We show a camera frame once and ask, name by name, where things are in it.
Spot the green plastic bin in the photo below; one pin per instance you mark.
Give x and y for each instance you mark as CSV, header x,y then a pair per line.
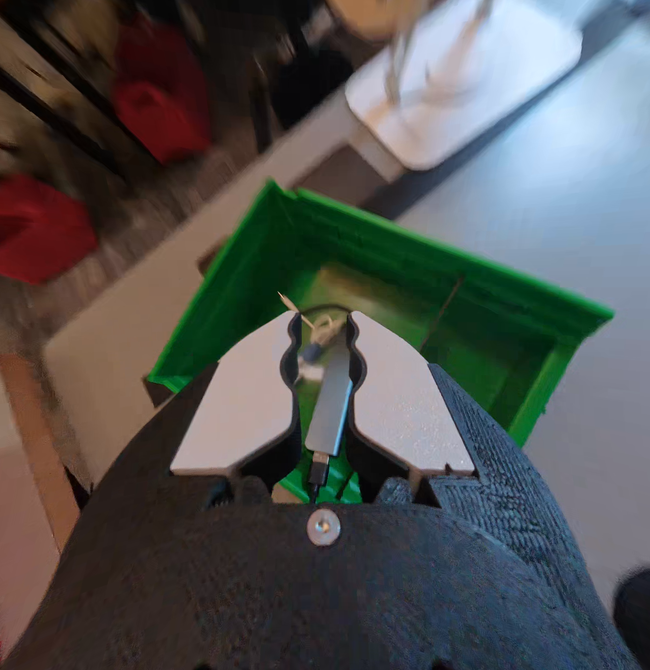
x,y
461,335

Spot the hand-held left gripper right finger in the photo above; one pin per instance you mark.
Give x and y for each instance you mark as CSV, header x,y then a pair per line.
x,y
403,408

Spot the black bin divider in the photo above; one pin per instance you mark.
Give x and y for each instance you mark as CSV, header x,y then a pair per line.
x,y
442,314

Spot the grey slim usb hub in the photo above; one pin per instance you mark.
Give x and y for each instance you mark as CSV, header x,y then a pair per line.
x,y
330,403

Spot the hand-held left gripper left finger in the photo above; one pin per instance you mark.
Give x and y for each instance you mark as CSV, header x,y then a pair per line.
x,y
241,408

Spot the white document stand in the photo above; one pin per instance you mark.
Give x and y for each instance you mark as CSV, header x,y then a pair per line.
x,y
487,104

